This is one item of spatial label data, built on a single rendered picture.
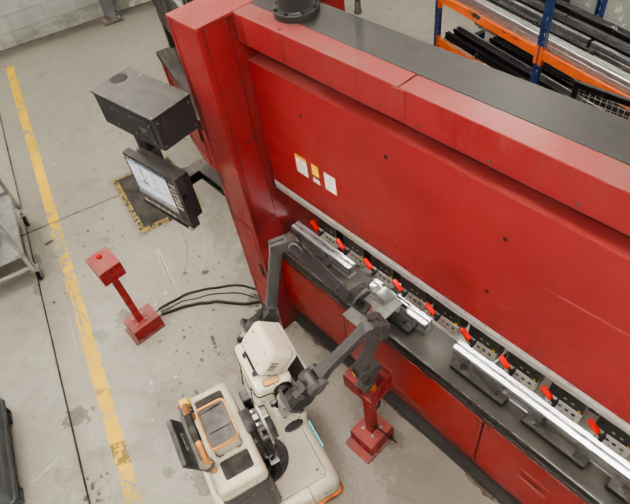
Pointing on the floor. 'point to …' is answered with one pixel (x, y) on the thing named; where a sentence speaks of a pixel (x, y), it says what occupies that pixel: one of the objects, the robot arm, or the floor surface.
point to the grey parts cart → (0, 230)
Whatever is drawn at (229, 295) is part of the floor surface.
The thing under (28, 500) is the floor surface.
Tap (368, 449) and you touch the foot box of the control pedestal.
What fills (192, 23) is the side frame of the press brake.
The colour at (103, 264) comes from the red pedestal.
